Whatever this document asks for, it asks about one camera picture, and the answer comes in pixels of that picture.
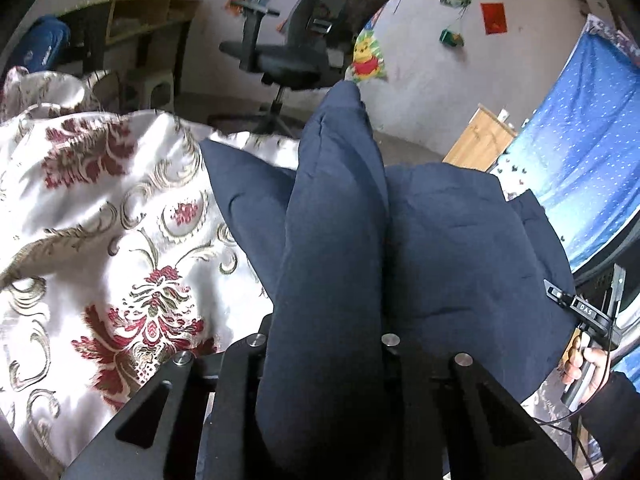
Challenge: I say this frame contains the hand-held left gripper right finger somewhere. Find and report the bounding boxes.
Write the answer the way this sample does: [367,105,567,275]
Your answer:
[381,332,584,480]

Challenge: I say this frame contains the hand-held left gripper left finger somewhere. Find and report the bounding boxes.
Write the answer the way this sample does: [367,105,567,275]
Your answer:
[60,314,274,480]

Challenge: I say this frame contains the navy blue jacket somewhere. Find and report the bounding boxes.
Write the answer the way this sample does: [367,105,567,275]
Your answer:
[200,80,577,480]

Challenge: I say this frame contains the person's right forearm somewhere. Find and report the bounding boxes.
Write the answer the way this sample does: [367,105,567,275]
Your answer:
[582,370,640,467]

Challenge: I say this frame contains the person's right hand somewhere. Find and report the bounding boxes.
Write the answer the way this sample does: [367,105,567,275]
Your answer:
[562,332,609,404]

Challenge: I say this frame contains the blue dotted curtain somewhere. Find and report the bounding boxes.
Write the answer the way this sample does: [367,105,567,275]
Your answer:
[492,14,640,274]

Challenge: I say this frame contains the light wooden cabinet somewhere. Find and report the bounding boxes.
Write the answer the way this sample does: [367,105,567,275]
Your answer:
[442,103,519,174]

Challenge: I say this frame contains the white red floral bedspread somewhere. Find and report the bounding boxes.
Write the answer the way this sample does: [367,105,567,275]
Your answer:
[0,67,576,479]

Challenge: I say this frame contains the white plastic stool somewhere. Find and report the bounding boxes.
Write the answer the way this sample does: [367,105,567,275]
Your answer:
[121,71,177,114]

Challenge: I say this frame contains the black office chair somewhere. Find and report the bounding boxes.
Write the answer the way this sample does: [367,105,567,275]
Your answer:
[206,0,402,137]

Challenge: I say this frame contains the wooden shelf desk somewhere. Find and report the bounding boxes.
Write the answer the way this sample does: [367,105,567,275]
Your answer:
[55,0,204,69]

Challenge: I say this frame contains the blue bag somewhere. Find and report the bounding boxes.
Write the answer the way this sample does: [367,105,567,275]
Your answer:
[12,15,72,74]

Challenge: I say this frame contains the black cable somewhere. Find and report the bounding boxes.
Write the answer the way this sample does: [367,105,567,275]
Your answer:
[530,305,621,480]

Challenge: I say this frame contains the small green wall sticker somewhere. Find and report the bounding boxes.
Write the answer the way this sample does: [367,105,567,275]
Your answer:
[438,27,464,51]

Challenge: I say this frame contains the red paper wall card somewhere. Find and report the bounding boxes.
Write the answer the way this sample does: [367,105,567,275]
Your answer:
[480,2,509,36]

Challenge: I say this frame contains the yellow bear wall sticker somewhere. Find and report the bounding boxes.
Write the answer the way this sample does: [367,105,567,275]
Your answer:
[346,29,389,84]

